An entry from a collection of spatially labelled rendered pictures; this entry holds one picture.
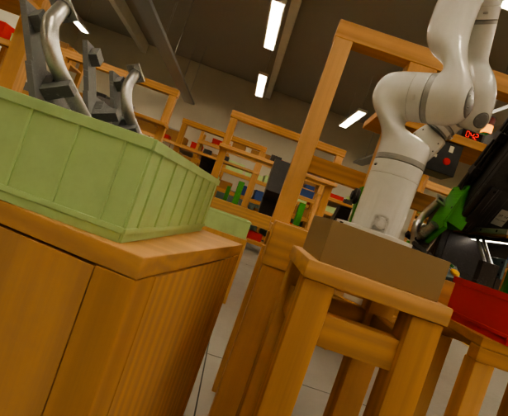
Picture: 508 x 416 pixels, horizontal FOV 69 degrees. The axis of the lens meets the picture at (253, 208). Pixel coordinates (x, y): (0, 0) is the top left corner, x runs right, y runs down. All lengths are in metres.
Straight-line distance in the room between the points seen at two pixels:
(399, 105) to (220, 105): 10.93
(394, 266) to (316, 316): 0.20
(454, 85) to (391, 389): 0.68
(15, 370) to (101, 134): 0.38
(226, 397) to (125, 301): 0.84
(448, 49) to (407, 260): 0.50
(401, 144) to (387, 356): 0.48
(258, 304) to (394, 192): 0.59
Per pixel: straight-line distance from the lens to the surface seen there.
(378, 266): 0.85
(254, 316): 1.26
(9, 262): 0.69
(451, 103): 0.97
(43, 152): 0.67
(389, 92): 1.01
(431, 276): 0.89
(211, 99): 11.89
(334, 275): 0.80
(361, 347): 0.87
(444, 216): 1.63
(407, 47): 2.11
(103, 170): 0.62
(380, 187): 0.93
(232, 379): 1.34
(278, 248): 1.22
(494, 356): 1.12
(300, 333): 0.82
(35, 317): 0.67
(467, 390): 1.13
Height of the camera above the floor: 0.91
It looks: level
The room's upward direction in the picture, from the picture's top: 19 degrees clockwise
